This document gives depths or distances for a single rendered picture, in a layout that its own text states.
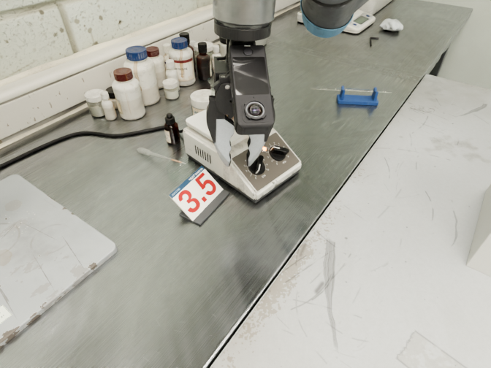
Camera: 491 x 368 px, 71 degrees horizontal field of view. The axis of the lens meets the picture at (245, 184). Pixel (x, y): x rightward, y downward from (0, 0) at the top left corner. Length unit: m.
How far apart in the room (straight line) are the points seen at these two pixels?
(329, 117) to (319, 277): 0.45
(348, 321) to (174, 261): 0.26
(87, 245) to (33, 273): 0.08
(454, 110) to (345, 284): 0.61
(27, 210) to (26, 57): 0.37
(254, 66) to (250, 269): 0.28
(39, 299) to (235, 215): 0.30
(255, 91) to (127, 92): 0.46
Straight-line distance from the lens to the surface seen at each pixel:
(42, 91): 0.89
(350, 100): 0.92
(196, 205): 0.59
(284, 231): 0.57
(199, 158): 0.67
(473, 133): 0.93
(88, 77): 0.94
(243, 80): 0.43
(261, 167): 0.59
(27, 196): 0.72
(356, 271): 0.54
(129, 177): 0.69
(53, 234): 0.63
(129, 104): 0.84
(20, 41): 0.91
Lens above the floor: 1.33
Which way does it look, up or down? 42 degrees down
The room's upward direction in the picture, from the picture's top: straight up
